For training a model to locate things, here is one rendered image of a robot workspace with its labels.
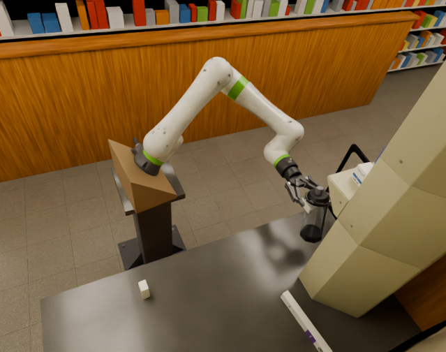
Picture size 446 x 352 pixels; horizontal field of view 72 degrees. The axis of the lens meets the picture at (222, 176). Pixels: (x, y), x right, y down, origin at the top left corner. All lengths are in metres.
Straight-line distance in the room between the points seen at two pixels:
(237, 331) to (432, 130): 0.98
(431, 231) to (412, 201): 0.13
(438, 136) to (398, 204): 0.22
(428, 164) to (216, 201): 2.18
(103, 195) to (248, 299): 1.86
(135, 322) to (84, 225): 1.53
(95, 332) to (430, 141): 1.25
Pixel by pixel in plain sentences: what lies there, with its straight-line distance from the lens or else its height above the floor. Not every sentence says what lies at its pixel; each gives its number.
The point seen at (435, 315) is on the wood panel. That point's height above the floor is 1.07.
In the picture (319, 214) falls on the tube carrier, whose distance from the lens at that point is 1.37.
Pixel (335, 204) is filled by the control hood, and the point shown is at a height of 1.45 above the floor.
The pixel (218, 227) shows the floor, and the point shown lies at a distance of 2.67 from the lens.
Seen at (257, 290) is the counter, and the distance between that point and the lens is 1.44.
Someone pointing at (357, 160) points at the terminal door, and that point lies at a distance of 1.49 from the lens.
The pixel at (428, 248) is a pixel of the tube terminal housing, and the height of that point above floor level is 1.51.
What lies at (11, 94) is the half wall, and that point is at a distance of 2.75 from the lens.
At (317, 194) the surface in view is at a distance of 1.34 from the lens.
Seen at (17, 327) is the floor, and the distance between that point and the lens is 2.57.
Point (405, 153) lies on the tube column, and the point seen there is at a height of 1.77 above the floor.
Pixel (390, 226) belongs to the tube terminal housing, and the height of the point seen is 1.55.
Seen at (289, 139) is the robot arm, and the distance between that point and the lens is 1.49.
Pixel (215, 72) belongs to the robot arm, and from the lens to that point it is 1.31.
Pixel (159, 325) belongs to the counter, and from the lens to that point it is 1.37.
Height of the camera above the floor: 2.25
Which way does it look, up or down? 48 degrees down
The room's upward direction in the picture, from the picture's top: 9 degrees clockwise
